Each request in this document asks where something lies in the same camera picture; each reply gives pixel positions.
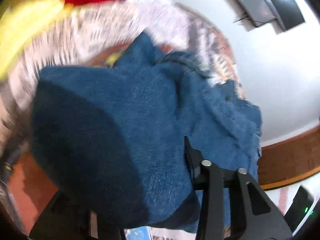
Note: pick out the blue denim jacket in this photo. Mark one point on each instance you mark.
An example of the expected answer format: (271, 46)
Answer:
(114, 137)

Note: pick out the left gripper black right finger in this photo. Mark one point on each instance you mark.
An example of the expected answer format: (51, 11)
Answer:
(253, 214)

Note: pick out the newspaper print bed cover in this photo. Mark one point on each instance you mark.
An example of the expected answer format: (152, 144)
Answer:
(84, 34)

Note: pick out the small wall monitor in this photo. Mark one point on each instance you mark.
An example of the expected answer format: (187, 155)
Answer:
(258, 11)

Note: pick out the wooden wardrobe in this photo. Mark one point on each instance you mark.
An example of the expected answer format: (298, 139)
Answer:
(289, 161)

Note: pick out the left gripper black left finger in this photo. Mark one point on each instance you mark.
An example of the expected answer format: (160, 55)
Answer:
(64, 218)

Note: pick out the black wall television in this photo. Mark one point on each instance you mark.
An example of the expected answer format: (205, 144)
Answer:
(286, 12)

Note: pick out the yellow fleece blanket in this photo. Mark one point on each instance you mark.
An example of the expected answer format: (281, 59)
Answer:
(20, 24)

